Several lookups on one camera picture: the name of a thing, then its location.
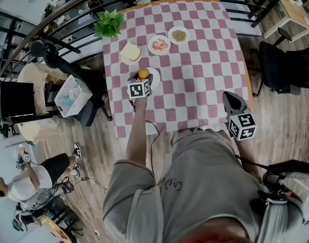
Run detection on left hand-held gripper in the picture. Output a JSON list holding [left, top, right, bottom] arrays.
[[127, 73, 155, 100]]

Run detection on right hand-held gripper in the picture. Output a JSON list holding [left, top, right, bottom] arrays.
[[222, 91, 257, 142]]

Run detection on sandwich food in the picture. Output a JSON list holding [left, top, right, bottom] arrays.
[[119, 41, 142, 62]]

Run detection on pink shrimp food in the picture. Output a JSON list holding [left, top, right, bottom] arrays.
[[152, 38, 169, 51]]

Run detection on brown grain food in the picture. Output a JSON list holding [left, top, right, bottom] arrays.
[[171, 29, 187, 42]]

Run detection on person's left forearm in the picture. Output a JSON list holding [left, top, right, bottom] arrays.
[[124, 97, 149, 167]]

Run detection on person's right forearm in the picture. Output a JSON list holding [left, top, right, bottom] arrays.
[[234, 135, 262, 178]]

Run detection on pink white checkered tablecloth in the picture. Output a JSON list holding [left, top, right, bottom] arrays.
[[102, 1, 250, 139]]

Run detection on white plastic basket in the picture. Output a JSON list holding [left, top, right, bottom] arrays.
[[54, 74, 94, 117]]

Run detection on black mesh office chair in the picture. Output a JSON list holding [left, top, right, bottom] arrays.
[[249, 27, 309, 98]]

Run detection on green potted plant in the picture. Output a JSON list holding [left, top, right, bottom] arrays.
[[93, 10, 125, 38]]

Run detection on person's grey shirt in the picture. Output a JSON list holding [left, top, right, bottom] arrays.
[[102, 127, 304, 243]]

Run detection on black metal railing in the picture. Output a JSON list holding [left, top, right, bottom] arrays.
[[0, 0, 289, 88]]

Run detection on beige armchair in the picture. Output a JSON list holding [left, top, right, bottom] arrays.
[[17, 63, 70, 116]]

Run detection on cardboard box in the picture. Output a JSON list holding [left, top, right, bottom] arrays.
[[17, 118, 59, 142]]

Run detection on black box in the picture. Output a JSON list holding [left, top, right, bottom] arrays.
[[0, 82, 35, 118]]

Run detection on light wooden side table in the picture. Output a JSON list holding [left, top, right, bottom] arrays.
[[262, 0, 309, 39]]

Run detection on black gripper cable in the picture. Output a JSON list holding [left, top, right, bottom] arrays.
[[133, 100, 162, 187]]

